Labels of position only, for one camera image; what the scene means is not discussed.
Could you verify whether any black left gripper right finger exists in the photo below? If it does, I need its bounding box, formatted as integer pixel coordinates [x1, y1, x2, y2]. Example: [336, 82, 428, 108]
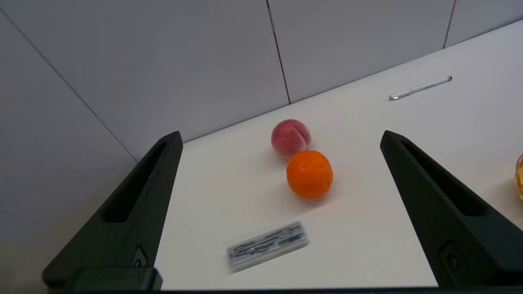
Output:
[380, 130, 523, 289]

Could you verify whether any pink peach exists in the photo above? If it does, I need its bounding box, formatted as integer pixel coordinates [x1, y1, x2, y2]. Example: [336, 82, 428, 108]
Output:
[271, 119, 312, 158]

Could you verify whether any white pen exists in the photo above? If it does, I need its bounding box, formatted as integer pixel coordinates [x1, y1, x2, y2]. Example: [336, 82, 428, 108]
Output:
[389, 76, 453, 101]

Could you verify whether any orange fruit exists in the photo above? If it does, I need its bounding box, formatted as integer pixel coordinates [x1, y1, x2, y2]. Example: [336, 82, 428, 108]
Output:
[286, 150, 333, 199]

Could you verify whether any clear plastic compass case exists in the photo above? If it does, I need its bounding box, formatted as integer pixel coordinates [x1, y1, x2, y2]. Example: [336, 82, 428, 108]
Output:
[226, 221, 309, 273]

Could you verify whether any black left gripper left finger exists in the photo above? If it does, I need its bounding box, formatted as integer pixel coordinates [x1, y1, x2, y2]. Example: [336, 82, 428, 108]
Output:
[42, 131, 184, 286]

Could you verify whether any yellow woven basket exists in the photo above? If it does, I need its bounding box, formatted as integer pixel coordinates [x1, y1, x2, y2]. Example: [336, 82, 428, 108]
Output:
[514, 154, 523, 200]

